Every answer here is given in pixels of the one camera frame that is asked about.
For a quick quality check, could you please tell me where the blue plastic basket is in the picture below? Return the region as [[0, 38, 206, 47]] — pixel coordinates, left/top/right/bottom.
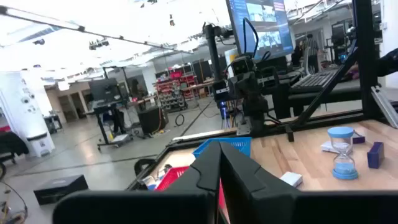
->
[[192, 136, 252, 159]]

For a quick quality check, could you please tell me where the white rectangular box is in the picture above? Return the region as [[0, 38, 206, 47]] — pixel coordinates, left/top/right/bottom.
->
[[320, 140, 336, 154], [279, 171, 303, 189]]

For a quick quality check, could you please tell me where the large computer monitor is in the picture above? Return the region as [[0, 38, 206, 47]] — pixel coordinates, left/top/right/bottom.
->
[[225, 0, 295, 60]]

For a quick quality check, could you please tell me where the black cabinet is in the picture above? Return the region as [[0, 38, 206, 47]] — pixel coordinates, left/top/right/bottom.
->
[[137, 105, 169, 135]]

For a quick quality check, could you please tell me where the dark purple rectangular block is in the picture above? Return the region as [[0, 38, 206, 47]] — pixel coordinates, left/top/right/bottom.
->
[[366, 141, 385, 170]]

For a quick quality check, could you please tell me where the black rolling desk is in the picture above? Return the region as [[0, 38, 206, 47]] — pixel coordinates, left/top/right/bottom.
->
[[85, 99, 156, 150]]

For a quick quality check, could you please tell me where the long ceiling light bar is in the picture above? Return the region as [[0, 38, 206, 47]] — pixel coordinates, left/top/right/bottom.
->
[[0, 4, 193, 54]]

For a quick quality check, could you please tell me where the black aluminium table frame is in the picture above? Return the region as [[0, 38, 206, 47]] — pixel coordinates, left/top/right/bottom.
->
[[126, 0, 398, 191]]

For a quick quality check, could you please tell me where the black monitor stand pole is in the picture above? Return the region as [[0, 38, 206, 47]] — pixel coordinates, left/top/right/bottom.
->
[[203, 23, 233, 82]]

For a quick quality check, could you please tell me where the dark computer desk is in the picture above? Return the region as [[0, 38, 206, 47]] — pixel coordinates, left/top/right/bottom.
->
[[257, 55, 363, 121]]

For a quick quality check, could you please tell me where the black ceiling spotlight cluster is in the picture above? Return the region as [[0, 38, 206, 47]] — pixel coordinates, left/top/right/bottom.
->
[[88, 39, 109, 50]]

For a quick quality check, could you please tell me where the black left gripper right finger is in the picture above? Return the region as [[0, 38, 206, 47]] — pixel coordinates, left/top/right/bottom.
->
[[220, 141, 398, 224]]

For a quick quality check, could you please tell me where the white pillar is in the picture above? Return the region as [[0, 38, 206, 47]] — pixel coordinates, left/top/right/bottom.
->
[[0, 70, 56, 158]]

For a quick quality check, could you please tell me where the black keyboard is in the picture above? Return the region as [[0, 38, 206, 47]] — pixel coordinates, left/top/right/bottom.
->
[[292, 70, 338, 91]]

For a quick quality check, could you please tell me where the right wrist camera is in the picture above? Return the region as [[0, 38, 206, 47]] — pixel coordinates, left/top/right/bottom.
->
[[232, 55, 254, 77]]

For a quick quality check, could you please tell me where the black box on floor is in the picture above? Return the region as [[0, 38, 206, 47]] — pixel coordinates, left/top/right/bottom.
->
[[33, 174, 90, 205]]

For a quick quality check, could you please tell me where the person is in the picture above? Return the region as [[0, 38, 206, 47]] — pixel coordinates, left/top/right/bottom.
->
[[347, 48, 398, 78], [301, 33, 320, 74]]

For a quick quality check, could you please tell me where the silver aluminium brace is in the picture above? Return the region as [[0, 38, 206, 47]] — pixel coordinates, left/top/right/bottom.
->
[[369, 85, 398, 130]]

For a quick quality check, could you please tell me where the black monitor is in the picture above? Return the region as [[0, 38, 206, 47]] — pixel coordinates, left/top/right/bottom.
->
[[88, 77, 121, 103]]

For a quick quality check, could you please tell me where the black clamp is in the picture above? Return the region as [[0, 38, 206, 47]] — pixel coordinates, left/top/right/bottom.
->
[[133, 157, 157, 177]]

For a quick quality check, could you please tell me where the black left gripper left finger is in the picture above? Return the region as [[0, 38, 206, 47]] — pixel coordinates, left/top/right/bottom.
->
[[52, 141, 221, 224]]

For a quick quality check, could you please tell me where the white and yellow canister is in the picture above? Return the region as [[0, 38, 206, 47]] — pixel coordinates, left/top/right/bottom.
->
[[224, 48, 239, 78]]

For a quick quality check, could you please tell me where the shelf with red bins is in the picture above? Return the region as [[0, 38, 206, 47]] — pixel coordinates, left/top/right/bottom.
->
[[154, 70, 200, 113]]

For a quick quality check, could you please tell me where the blue capped sand hourglass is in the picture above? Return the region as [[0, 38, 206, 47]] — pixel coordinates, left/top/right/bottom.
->
[[327, 126, 359, 180]]

